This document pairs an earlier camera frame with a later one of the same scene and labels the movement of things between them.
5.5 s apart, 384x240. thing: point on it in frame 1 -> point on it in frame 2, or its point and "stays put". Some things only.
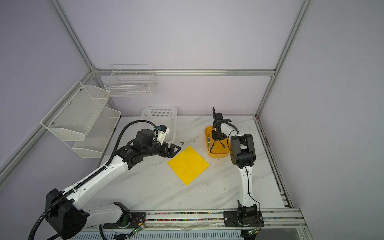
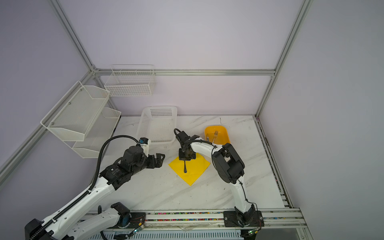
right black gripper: [215, 138] -> [181, 158]
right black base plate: [230, 220] stays put
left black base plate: [137, 220] stays put
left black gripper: [171, 154] -> [159, 161]
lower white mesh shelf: [98, 135] stays put
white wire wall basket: [132, 80] stays put
